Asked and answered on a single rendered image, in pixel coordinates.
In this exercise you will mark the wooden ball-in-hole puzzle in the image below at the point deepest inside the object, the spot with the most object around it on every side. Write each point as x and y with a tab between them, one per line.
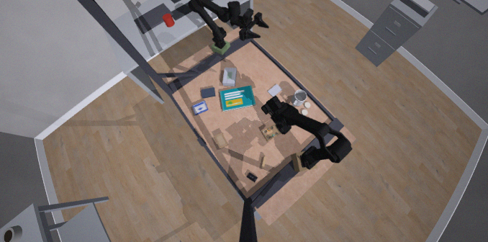
270	132

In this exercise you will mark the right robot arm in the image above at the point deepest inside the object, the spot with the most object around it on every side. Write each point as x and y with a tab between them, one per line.
289	115

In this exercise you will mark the grey mug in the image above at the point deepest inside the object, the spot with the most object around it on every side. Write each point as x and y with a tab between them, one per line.
300	95

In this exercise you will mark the tan rectangular wooden box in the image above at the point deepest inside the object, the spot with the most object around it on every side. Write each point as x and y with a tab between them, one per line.
221	141

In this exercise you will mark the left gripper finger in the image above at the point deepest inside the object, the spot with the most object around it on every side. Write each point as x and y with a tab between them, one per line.
249	34
261	23

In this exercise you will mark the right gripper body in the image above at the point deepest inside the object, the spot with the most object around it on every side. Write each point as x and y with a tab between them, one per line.
284	129

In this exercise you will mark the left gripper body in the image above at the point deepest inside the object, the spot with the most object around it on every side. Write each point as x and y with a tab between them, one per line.
250	24

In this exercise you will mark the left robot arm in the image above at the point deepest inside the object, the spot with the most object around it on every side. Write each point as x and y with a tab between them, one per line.
218	32

